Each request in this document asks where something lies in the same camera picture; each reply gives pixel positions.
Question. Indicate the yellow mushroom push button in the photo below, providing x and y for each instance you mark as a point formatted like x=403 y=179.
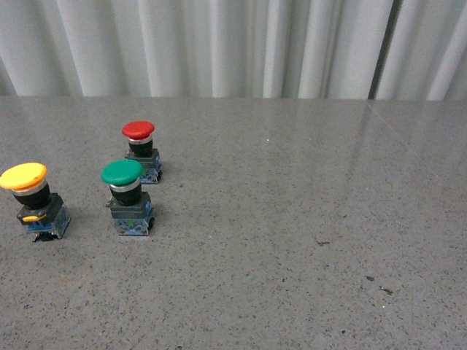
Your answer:
x=44 y=214

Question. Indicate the red mushroom push button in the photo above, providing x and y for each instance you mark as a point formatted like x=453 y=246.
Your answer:
x=140 y=148

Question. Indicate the green mushroom push button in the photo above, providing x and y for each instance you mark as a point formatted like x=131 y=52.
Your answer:
x=131 y=208

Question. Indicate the white pleated curtain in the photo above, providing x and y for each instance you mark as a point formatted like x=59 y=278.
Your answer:
x=387 y=50

